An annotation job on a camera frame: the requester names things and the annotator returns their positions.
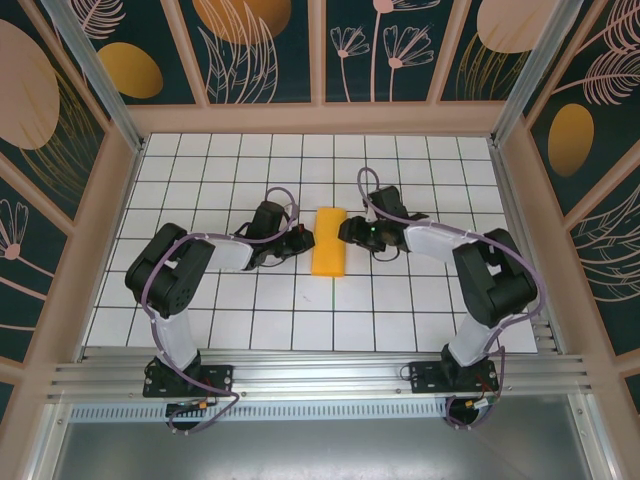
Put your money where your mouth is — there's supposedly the yellow paper sheet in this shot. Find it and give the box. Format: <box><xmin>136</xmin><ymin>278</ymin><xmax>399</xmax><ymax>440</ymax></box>
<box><xmin>310</xmin><ymin>206</ymin><xmax>349</xmax><ymax>278</ymax></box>

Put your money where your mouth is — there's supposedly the white grid-lined mat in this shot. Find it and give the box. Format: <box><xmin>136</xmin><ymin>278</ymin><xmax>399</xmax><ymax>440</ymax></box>
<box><xmin>79</xmin><ymin>132</ymin><xmax>540</xmax><ymax>354</ymax></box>

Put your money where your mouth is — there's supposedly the grey metal panel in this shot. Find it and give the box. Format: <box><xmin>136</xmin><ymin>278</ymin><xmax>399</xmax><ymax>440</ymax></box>
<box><xmin>44</xmin><ymin>418</ymin><xmax>601</xmax><ymax>480</ymax></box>

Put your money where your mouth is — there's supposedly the aluminium mounting rail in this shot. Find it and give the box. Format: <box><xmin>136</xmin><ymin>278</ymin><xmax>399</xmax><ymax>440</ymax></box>
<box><xmin>47</xmin><ymin>348</ymin><xmax>596</xmax><ymax>401</ymax></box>

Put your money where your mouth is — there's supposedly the aluminium side rail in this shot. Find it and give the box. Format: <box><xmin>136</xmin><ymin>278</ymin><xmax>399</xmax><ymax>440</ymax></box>
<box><xmin>488</xmin><ymin>142</ymin><xmax>561</xmax><ymax>357</ymax></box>

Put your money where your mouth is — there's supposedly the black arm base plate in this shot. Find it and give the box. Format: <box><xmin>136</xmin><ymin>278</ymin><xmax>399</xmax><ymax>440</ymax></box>
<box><xmin>408</xmin><ymin>360</ymin><xmax>499</xmax><ymax>396</ymax></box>
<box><xmin>143</xmin><ymin>363</ymin><xmax>236</xmax><ymax>399</ymax></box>

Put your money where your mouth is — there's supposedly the perforated metal cable tray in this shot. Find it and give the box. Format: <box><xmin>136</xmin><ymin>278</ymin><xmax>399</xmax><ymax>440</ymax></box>
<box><xmin>69</xmin><ymin>402</ymin><xmax>451</xmax><ymax>424</ymax></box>

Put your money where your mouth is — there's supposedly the purple cable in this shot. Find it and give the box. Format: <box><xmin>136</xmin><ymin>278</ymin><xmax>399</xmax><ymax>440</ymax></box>
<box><xmin>141</xmin><ymin>187</ymin><xmax>300</xmax><ymax>437</ymax></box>
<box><xmin>357</xmin><ymin>167</ymin><xmax>549</xmax><ymax>432</ymax></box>

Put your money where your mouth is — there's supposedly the aluminium corner post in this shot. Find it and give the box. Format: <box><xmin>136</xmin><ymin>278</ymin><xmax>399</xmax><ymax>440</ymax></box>
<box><xmin>39</xmin><ymin>0</ymin><xmax>147</xmax><ymax>154</ymax></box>
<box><xmin>489</xmin><ymin>0</ymin><xmax>599</xmax><ymax>147</ymax></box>

